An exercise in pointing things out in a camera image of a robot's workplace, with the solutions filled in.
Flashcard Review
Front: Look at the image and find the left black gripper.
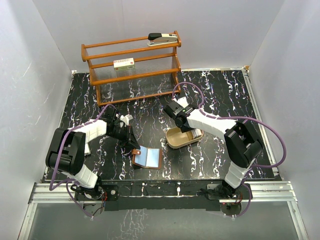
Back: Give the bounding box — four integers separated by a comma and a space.
107, 124, 141, 151

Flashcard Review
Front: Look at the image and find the brown leather card holder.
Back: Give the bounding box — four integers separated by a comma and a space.
131, 146, 162, 169

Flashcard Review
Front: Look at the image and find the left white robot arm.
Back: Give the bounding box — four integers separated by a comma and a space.
45, 107, 141, 200

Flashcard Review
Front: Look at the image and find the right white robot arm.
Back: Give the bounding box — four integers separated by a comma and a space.
163, 100, 264, 199

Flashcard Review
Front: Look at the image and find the stack of cards in tray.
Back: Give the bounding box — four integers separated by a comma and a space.
191, 129, 203, 139

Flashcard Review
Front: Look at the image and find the beige oval tray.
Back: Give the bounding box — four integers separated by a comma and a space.
165, 127, 204, 149

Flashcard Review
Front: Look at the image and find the wooden three-tier shelf rack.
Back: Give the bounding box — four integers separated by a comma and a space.
81, 31, 182, 106

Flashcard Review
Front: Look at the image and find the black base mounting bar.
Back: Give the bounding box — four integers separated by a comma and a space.
101, 178, 253, 213

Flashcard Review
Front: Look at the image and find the white and red staples box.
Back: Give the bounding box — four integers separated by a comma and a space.
113, 57, 135, 71

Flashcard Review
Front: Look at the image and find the black and beige stapler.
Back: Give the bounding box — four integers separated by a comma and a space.
147, 33, 178, 47

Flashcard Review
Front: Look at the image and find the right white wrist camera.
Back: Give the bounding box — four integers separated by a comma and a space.
176, 96, 189, 108

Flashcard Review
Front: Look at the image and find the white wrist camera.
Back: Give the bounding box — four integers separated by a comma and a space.
119, 114, 133, 126
176, 96, 189, 108

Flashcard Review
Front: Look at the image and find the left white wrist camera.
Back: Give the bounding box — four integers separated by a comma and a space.
119, 114, 133, 126

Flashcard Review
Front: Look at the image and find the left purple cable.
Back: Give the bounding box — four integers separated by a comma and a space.
49, 104, 120, 218

